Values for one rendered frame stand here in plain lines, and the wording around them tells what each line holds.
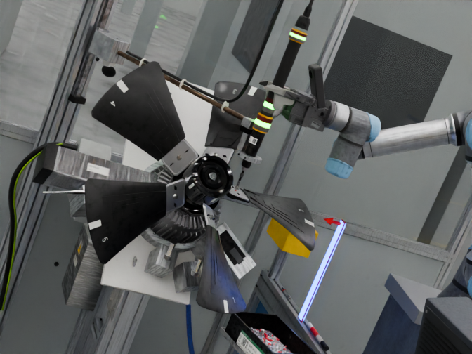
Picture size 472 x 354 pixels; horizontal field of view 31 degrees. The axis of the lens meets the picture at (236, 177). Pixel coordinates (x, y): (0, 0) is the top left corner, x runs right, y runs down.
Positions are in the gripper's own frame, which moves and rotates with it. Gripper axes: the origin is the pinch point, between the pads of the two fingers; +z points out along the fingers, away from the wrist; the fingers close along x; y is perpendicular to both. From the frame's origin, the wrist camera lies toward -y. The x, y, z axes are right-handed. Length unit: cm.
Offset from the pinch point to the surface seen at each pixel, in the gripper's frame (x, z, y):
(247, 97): 17.5, -3.0, 7.8
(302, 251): 21, -41, 49
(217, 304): -24, 0, 54
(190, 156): 1.8, 11.8, 25.5
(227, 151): 4.7, 1.4, 21.6
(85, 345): 31, 12, 102
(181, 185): -3.8, 13.2, 32.3
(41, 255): 70, 27, 92
